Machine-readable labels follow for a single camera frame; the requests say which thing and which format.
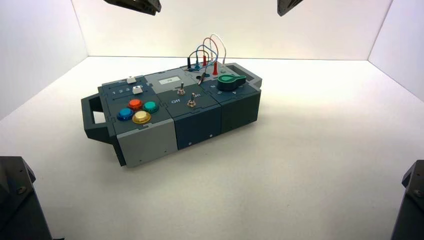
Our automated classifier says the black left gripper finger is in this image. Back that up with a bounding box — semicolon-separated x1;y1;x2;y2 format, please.
102;0;162;16

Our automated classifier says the yellow round push button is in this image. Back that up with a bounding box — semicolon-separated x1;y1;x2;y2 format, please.
132;110;152;125

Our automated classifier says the orange round push button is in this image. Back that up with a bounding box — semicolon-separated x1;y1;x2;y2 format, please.
127;98;144;111

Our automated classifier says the black jumper cable with plugs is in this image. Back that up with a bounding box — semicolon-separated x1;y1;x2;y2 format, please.
186;49;212;86

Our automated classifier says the blue jumper cable with plug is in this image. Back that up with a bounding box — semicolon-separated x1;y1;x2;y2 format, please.
194;44;215;71

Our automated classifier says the green round push button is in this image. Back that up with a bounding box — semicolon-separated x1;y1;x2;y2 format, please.
142;100;160;114

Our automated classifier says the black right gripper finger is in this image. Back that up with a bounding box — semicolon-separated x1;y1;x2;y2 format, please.
277;0;304;17

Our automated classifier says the small grey display screen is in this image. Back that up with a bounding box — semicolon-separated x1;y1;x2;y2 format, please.
158;77;182;86

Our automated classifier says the blue round push button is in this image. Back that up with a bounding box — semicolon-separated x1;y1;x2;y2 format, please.
116;107;135;122

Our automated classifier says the grey modular task board box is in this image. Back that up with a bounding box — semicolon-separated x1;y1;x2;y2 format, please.
80;62;263;169

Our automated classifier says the green pointer rotary knob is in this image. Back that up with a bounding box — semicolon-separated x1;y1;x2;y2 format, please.
217;74;248;92

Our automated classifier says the red jumper cable with plugs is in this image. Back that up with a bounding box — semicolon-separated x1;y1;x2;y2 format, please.
202;37;220;76

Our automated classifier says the white jumper cable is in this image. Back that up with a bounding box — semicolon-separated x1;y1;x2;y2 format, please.
209;33;227;65

